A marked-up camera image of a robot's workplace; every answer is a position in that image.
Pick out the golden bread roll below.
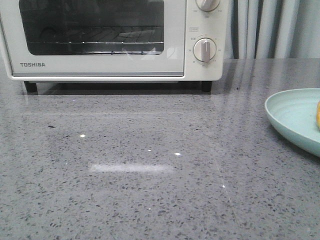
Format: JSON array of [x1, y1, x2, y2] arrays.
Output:
[[315, 101, 320, 130]]

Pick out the glass oven door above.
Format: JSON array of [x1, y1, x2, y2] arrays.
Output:
[[0, 0, 187, 77]]

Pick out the upper beige oven knob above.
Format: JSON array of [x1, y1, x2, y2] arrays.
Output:
[[195, 0, 220, 12]]

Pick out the lower beige oven knob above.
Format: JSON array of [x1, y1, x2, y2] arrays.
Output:
[[193, 38, 217, 63]]

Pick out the light green round plate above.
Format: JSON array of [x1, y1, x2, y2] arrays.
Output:
[[264, 88, 320, 157]]

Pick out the grey pleated curtain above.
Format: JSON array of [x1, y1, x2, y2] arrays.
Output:
[[224, 0, 320, 59]]

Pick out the white Toshiba toaster oven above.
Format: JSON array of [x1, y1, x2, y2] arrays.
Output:
[[0, 0, 229, 92]]

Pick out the chrome wire oven rack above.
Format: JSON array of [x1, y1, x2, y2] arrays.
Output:
[[26, 26, 164, 56]]

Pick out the beige oven knob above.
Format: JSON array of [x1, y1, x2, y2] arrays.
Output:
[[195, 0, 220, 12], [193, 38, 217, 63]]

